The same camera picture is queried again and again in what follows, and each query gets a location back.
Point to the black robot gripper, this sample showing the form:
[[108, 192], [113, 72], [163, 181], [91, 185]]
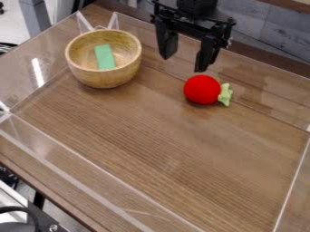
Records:
[[195, 18]]

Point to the red plush fruit green leaf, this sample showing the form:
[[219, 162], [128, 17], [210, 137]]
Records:
[[203, 90]]

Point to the wooden bowl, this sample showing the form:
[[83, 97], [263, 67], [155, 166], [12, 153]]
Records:
[[81, 60]]

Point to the green rectangular block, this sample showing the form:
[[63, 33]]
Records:
[[104, 57]]

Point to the clear acrylic tray walls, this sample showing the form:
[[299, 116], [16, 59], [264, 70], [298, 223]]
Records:
[[132, 159]]

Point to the black metal bracket with screw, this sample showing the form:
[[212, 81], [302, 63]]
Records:
[[45, 222]]

